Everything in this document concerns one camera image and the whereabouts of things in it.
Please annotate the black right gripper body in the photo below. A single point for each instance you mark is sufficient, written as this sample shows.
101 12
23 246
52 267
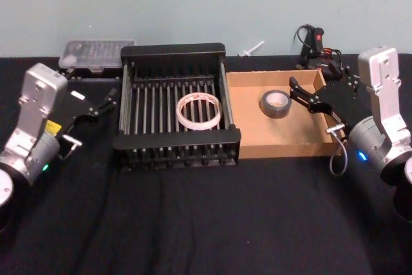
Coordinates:
342 101

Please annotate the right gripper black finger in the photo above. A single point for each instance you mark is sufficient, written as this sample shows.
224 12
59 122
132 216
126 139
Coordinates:
305 96
351 78

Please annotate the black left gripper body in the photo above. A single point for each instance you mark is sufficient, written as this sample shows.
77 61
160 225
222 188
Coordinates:
75 106

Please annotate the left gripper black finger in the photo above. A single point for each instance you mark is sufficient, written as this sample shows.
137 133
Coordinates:
104 104
69 77

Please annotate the roll of silver tape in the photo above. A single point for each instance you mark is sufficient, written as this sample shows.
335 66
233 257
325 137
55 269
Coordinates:
273 110

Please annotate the roll of white tape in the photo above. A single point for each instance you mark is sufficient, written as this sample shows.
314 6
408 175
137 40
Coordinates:
185 120

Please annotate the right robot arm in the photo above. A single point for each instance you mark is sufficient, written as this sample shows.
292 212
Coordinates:
383 94

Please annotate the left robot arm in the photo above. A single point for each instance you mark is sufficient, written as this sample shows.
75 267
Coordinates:
35 94

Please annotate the clear plastic case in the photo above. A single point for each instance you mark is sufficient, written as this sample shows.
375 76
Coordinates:
96 53

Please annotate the shallow brown cardboard tray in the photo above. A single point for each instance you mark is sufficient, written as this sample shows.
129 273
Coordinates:
254 136

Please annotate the small white plastic piece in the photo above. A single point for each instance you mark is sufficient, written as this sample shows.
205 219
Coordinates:
251 49

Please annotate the black rack with steel bars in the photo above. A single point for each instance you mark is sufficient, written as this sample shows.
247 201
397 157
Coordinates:
177 146

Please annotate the black table cloth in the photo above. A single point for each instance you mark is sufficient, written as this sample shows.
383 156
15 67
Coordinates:
206 217

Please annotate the plain pale wall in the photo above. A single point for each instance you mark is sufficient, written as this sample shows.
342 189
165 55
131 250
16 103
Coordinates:
193 1

